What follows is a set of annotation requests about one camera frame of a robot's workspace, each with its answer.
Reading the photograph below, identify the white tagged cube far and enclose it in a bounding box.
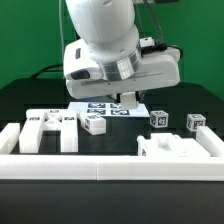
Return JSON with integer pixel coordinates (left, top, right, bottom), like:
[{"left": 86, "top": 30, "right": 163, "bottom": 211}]
[{"left": 186, "top": 114, "right": 206, "bottom": 132}]

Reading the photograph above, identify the white tagged cube near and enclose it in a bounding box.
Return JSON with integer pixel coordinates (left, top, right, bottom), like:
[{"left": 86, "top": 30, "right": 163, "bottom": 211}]
[{"left": 150, "top": 110, "right": 169, "bottom": 128}]

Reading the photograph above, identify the white chair back frame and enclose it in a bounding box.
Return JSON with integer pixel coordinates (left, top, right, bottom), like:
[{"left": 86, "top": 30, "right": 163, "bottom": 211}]
[{"left": 19, "top": 109, "right": 78, "bottom": 154}]

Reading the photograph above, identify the white tagged cube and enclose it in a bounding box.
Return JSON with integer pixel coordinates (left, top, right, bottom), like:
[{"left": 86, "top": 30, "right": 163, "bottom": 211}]
[
  {"left": 150, "top": 110, "right": 169, "bottom": 128},
  {"left": 186, "top": 114, "right": 206, "bottom": 132}
]

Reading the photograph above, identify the white marker sheet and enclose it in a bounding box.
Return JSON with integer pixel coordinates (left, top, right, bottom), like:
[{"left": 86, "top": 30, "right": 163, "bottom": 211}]
[{"left": 68, "top": 102, "right": 149, "bottom": 117}]

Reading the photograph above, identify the white U-shaped obstacle frame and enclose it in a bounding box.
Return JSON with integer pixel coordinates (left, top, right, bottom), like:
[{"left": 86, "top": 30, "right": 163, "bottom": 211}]
[{"left": 0, "top": 123, "right": 224, "bottom": 181}]

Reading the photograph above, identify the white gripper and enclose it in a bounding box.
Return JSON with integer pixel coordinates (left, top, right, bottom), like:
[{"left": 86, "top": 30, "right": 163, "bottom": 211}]
[{"left": 63, "top": 39, "right": 181, "bottom": 99}]

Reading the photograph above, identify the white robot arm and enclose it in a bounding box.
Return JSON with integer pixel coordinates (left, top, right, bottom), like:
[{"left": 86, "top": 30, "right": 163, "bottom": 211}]
[{"left": 63, "top": 0, "right": 181, "bottom": 99}]

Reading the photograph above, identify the black cable bundle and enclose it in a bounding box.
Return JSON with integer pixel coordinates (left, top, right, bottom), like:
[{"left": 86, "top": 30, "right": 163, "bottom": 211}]
[{"left": 29, "top": 63, "right": 66, "bottom": 80}]

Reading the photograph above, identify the white hanging cable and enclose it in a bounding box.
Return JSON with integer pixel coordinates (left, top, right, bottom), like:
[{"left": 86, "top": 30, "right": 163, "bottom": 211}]
[{"left": 58, "top": 0, "right": 66, "bottom": 48}]

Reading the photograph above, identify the white chair seat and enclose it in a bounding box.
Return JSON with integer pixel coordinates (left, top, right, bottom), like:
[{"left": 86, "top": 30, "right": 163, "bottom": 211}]
[{"left": 137, "top": 133, "right": 210, "bottom": 158}]

